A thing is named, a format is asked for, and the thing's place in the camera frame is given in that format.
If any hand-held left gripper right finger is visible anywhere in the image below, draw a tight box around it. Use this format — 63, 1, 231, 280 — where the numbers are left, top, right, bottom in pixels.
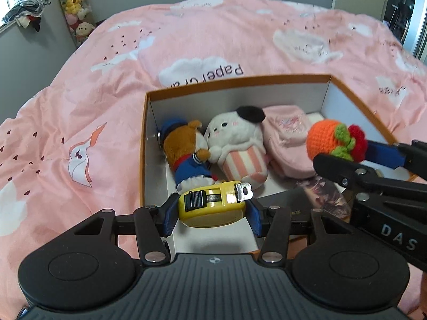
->
245, 200, 362, 264

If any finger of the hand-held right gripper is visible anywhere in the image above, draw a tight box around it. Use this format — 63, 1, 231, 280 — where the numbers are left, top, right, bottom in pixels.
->
365, 140, 427, 182
313, 153, 427, 204

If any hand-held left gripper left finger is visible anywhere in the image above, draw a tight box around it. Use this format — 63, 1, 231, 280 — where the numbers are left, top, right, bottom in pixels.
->
72, 193, 181, 265

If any printed picture card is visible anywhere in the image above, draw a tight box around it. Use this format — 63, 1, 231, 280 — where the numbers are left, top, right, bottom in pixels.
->
294, 176, 352, 222

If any crochet orange fruit toy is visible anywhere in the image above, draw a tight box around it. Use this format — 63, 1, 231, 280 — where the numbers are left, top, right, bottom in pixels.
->
306, 119, 368, 162

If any dark grey box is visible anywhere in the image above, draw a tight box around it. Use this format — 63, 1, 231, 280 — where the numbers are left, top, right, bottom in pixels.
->
250, 188, 316, 241

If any yellow tape measure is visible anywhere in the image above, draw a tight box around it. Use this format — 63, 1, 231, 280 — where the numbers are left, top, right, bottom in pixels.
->
177, 180, 253, 228

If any pink pouch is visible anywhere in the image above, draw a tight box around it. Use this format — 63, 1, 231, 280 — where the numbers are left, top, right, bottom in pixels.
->
261, 104, 317, 178

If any orange cardboard box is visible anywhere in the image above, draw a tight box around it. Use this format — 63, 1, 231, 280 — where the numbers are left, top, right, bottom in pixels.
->
139, 74, 419, 254

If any bear plush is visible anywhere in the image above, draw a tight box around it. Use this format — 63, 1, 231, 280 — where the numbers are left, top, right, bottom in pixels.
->
159, 118, 217, 194

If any popcorn cat plush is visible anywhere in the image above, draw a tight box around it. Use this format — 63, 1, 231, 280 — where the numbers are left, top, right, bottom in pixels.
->
203, 106, 269, 185

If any pink printed blanket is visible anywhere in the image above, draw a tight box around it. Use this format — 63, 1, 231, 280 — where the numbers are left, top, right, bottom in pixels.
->
0, 0, 427, 320

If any dark cluttered shelf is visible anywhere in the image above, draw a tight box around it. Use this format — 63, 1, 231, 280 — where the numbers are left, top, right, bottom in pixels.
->
383, 0, 417, 45

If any column of plush toys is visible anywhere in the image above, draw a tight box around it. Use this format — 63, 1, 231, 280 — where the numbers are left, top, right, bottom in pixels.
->
55, 0, 97, 42

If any pile of clothes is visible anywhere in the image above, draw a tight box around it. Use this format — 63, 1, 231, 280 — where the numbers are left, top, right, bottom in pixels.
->
2, 0, 52, 32

